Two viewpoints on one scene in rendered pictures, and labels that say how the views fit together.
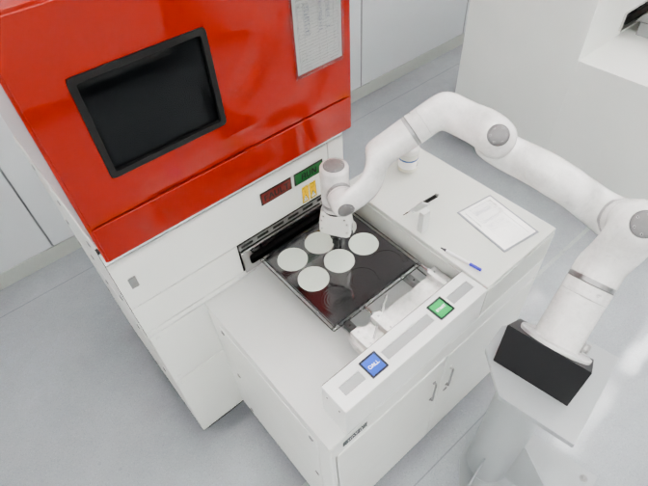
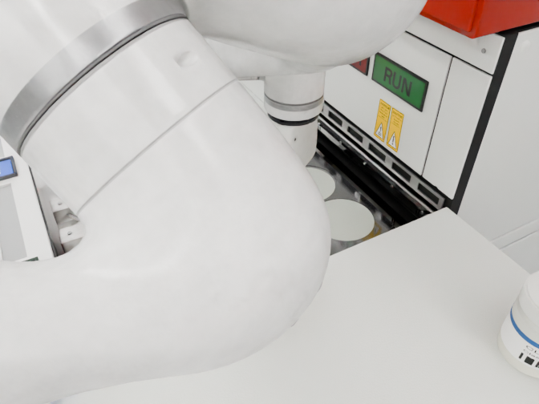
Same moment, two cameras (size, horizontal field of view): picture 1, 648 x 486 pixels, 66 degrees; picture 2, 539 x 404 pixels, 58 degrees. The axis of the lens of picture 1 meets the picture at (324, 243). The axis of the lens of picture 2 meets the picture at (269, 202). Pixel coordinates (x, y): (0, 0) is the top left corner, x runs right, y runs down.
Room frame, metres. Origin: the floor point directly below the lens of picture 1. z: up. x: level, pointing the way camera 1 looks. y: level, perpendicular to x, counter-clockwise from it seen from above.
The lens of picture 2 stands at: (1.15, -0.66, 1.44)
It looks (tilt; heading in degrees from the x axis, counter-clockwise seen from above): 41 degrees down; 99
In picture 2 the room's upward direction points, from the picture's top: straight up
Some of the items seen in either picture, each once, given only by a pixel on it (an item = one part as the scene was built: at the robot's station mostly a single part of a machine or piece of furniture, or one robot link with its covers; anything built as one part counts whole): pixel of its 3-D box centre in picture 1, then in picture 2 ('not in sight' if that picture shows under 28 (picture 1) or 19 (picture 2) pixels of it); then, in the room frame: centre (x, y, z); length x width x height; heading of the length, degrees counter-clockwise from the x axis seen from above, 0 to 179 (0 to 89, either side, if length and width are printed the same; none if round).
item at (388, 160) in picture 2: (292, 215); (356, 134); (1.19, 0.10, 0.96); 0.44 x 0.01 x 0.02; 127
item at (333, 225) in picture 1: (336, 217); (292, 137); (1.09, -0.04, 1.03); 0.10 x 0.07 x 0.11; 69
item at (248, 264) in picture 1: (295, 229); (350, 163); (1.18, 0.09, 0.89); 0.44 x 0.02 x 0.10; 127
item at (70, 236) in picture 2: (384, 323); (87, 233); (0.78, -0.16, 0.89); 0.08 x 0.03 x 0.03; 37
